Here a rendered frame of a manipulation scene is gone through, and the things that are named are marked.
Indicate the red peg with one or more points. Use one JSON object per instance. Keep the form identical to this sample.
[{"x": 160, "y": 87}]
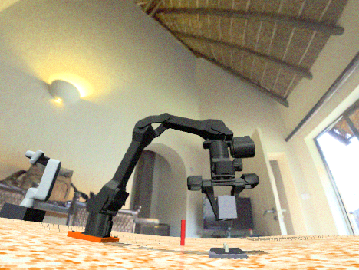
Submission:
[{"x": 182, "y": 240}]

